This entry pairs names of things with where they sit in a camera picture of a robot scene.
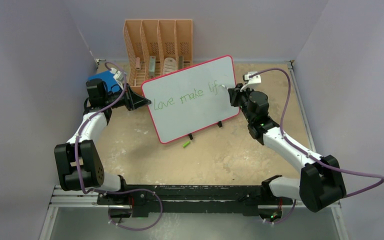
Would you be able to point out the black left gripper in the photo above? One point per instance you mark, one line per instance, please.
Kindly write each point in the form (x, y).
(132, 100)

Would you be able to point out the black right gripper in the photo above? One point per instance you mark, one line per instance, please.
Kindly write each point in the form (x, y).
(235, 94)

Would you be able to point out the green marker cap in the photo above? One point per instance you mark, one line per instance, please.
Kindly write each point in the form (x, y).
(186, 144)

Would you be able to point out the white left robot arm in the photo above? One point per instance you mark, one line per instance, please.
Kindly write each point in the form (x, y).
(78, 164)

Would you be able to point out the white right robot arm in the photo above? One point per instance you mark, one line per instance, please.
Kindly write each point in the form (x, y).
(319, 184)

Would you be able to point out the pink-framed whiteboard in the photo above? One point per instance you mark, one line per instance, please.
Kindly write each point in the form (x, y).
(191, 99)

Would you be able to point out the orange plastic file organizer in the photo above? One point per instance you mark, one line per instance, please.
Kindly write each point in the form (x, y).
(149, 42)

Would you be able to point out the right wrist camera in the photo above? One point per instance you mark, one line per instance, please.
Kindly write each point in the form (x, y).
(251, 80)

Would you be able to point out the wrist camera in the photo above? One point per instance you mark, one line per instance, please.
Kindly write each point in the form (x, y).
(251, 80)
(117, 76)

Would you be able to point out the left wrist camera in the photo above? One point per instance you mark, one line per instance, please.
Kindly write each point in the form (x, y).
(117, 76)

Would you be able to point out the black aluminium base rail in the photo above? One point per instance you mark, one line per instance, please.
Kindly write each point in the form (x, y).
(142, 200)

